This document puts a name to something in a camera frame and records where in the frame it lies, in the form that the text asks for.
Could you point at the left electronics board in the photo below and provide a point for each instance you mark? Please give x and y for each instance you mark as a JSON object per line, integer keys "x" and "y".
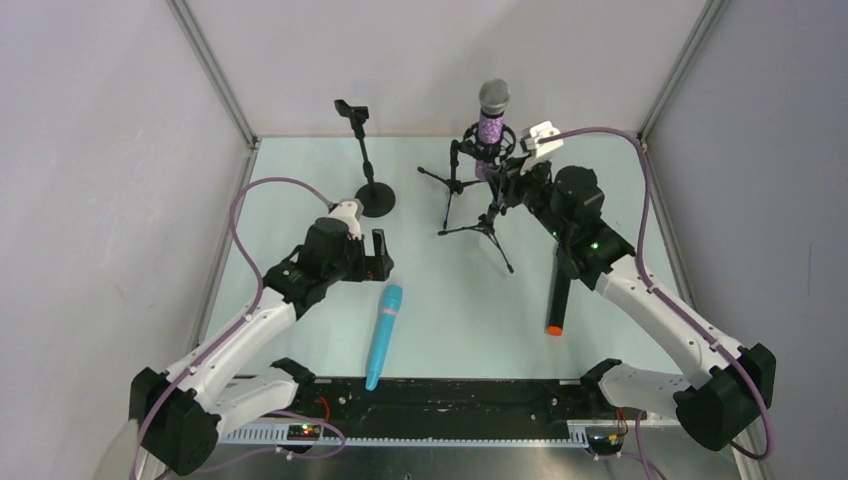
{"x": 303, "y": 432}

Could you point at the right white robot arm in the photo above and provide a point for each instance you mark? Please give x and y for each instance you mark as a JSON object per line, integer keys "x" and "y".
{"x": 722, "y": 387}

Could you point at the electronics board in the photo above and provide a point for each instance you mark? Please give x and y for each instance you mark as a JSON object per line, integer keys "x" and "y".
{"x": 303, "y": 432}
{"x": 606, "y": 445}

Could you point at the black microphone orange end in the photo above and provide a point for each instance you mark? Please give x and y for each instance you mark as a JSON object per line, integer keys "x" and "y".
{"x": 557, "y": 300}

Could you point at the right electronics board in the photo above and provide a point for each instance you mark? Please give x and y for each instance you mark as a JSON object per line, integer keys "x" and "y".
{"x": 606, "y": 445}

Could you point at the round base microphone stand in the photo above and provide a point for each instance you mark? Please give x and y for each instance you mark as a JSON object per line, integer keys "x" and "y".
{"x": 378, "y": 199}

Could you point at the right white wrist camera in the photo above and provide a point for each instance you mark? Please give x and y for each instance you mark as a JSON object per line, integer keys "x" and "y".
{"x": 540, "y": 142}

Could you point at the grey slotted cable duct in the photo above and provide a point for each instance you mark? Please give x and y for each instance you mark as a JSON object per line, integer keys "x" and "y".
{"x": 273, "y": 434}

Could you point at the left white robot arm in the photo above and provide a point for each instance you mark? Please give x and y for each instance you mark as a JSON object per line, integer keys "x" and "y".
{"x": 184, "y": 411}

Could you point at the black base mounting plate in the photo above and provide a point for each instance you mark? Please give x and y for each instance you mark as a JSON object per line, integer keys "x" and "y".
{"x": 450, "y": 408}

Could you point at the tripod shock mount stand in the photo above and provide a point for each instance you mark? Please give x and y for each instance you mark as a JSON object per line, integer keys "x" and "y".
{"x": 485, "y": 224}

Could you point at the purple glitter microphone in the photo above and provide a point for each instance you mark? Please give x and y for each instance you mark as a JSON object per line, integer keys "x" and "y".
{"x": 494, "y": 96}

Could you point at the blue microphone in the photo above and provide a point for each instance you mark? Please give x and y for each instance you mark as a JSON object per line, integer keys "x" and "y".
{"x": 388, "y": 308}

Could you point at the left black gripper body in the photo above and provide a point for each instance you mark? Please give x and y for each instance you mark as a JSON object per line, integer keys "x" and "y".
{"x": 371, "y": 262}

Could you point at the small tripod clip stand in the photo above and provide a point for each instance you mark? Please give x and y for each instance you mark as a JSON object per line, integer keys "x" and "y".
{"x": 452, "y": 183}

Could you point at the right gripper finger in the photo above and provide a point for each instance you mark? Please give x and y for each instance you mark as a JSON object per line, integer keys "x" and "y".
{"x": 502, "y": 182}
{"x": 509, "y": 167}

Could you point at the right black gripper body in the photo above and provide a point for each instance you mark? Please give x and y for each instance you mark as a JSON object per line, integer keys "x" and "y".
{"x": 510, "y": 187}

